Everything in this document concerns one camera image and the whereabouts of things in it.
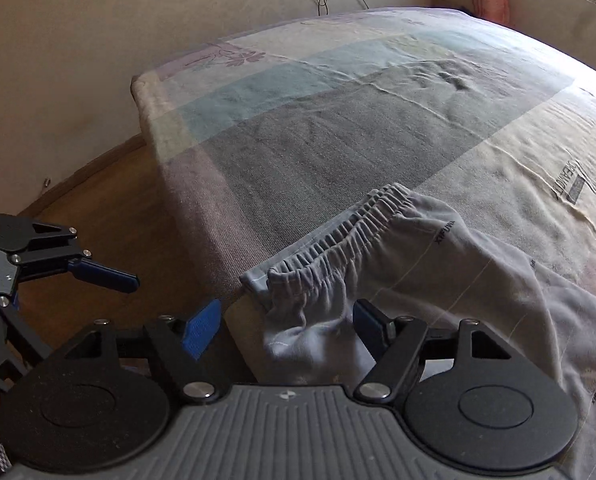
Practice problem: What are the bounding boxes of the grey pyjama trousers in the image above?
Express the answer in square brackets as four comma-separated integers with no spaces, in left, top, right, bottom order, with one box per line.
[241,183,596,479]

